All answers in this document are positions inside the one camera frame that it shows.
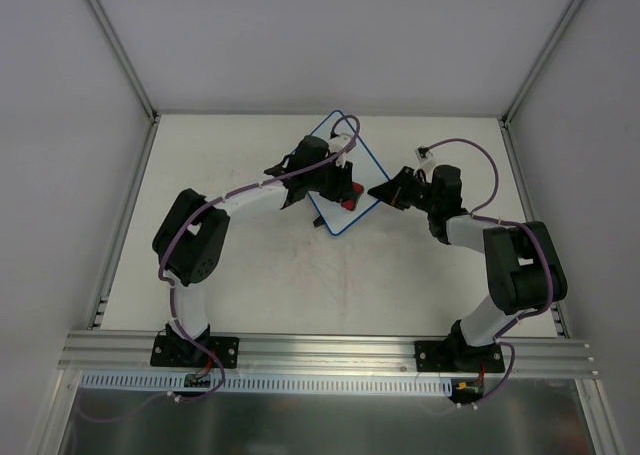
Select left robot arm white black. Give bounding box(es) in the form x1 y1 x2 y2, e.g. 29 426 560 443
152 134 364 365

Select aluminium mounting rail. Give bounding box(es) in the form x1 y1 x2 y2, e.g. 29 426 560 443
57 330 600 379

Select purple cable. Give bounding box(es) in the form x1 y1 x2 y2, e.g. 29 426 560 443
74 114 362 424
424 137 566 416

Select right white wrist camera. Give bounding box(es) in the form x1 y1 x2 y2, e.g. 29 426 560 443
415 146 437 174

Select left aluminium frame post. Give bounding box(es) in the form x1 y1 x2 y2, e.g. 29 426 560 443
74 0 160 124

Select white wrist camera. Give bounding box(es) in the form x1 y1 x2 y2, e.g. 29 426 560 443
328 134 357 168
415 146 437 174

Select red bone-shaped eraser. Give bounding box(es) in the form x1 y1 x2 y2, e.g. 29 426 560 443
340 182 364 212

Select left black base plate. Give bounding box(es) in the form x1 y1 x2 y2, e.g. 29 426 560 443
150 333 240 369

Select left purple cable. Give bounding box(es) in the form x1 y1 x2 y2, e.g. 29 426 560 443
74 114 362 424

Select aluminium frame post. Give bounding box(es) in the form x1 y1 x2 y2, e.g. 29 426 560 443
74 0 160 124
501 0 587 127

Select right aluminium frame post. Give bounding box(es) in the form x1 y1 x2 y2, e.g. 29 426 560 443
501 0 587 127

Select slotted white cable duct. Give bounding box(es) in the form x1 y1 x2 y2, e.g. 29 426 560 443
78 370 453 397

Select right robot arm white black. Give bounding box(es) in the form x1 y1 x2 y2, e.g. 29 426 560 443
368 165 567 371

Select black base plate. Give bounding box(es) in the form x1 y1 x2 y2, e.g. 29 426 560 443
414 340 505 374
150 333 240 369

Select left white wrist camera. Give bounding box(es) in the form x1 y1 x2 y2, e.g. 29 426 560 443
328 134 357 168

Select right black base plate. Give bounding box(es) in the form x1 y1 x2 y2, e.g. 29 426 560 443
414 340 505 374

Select blue-framed whiteboard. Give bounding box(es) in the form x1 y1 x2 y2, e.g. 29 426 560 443
307 134 390 237

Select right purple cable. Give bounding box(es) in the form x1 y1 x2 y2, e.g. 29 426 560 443
424 137 566 416

